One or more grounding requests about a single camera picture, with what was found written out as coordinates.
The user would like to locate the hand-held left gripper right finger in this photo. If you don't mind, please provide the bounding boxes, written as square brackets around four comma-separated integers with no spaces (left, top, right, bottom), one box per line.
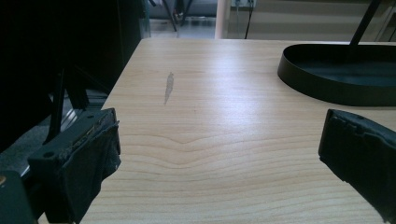
[318,108,396,224]

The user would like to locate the white pillar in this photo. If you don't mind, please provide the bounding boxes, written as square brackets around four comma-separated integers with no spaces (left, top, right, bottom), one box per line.
[214,0,232,40]

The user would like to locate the black tripod legs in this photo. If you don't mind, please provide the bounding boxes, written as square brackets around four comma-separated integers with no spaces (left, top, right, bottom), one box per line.
[148,0,194,33]

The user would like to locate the white wall socket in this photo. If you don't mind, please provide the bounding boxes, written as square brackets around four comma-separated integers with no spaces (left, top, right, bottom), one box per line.
[231,0,258,8]

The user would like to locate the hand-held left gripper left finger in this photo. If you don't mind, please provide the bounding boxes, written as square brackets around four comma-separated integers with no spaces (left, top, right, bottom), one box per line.
[27,107,122,224]

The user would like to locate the black slanted metal rod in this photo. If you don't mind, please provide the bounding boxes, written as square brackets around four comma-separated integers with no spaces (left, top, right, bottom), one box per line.
[348,0,383,47]

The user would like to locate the black oval metal tray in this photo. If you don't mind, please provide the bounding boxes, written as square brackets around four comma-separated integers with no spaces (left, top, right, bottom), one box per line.
[276,43,396,107]

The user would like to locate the black hanging cable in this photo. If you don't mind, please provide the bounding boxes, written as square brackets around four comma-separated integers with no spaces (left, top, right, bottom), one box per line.
[244,0,254,40]

